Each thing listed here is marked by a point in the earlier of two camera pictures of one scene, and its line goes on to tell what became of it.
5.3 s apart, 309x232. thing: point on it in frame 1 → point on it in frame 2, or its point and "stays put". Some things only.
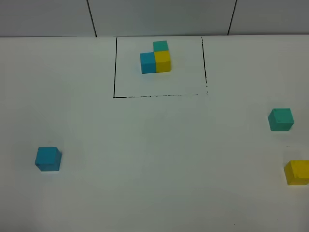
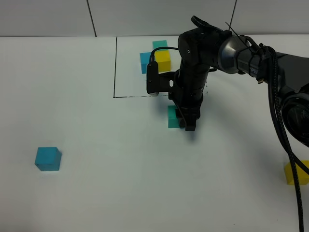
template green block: (160, 46) stays put
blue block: (48, 158) stays put
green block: (280, 120) → (173, 122)
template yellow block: (162, 59) stays put
